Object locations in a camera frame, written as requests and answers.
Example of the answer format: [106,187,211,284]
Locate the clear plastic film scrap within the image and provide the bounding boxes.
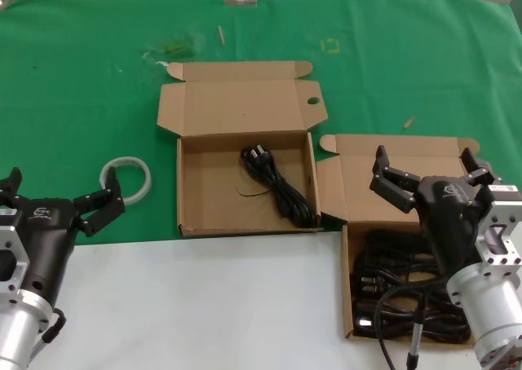
[142,33,205,59]

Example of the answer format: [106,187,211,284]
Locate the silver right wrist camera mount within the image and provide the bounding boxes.
[475,183,522,267]

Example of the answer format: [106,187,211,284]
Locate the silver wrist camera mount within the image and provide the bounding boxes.
[475,183,522,267]
[0,224,32,306]

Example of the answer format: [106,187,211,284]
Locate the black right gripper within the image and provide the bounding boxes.
[369,144,504,274]

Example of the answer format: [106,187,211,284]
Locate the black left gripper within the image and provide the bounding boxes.
[0,167,126,306]

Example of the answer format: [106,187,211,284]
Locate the green table cloth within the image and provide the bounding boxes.
[0,0,522,248]

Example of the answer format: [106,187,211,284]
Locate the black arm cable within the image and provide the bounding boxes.
[374,283,448,370]
[40,306,67,345]

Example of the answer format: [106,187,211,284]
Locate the black power cable bundle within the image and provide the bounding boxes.
[352,259,445,302]
[352,301,474,345]
[354,231,440,273]
[239,146,321,228]

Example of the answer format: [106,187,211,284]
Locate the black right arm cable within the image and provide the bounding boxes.
[374,283,448,370]

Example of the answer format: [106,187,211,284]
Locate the silver cable connector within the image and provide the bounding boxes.
[405,292,424,370]

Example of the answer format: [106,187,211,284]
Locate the clear adhesive tape roll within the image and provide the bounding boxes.
[100,156,153,205]

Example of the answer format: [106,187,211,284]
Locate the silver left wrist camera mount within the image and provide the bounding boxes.
[0,224,32,306]

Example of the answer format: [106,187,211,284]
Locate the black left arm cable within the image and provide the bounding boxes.
[40,306,67,345]

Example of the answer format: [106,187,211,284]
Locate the cardboard box holding cables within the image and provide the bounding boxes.
[315,133,493,346]

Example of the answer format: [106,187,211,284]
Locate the thin dark twist tie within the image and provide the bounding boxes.
[235,185,265,200]

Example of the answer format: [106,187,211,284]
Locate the empty open cardboard box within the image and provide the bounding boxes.
[156,59,329,239]

